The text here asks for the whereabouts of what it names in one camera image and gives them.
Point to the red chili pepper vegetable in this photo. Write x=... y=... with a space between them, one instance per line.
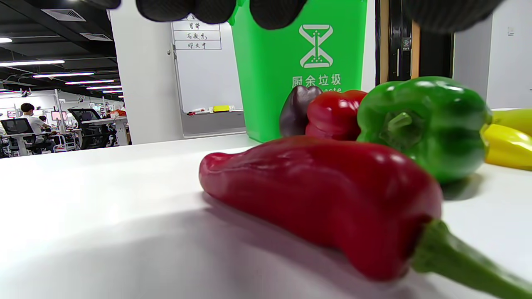
x=324 y=195

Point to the green bell pepper vegetable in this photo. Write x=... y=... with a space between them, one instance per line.
x=440 y=124

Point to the red whiteboard marker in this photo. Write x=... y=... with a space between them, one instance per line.
x=197 y=112

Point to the red bell pepper vegetable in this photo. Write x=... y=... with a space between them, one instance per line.
x=332 y=114

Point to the yellow banana fruit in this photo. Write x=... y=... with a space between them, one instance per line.
x=511 y=147

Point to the person's left hand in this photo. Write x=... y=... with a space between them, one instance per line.
x=187 y=10

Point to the dark door with wooden frame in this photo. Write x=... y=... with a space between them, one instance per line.
x=399 y=41

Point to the yellow whiteboard eraser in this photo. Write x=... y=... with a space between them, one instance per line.
x=221 y=108

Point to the dark purple pepper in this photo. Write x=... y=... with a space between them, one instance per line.
x=295 y=112

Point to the green food waste bin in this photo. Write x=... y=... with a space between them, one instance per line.
x=270 y=62

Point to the white whiteboard on metal stand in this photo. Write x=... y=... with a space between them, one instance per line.
x=208 y=79

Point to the black mesh office chair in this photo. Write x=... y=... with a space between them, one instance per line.
x=16 y=133
x=89 y=126

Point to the computer monitor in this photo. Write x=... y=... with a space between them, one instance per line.
x=58 y=115

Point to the row of ceiling light strips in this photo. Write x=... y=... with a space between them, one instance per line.
x=31 y=63

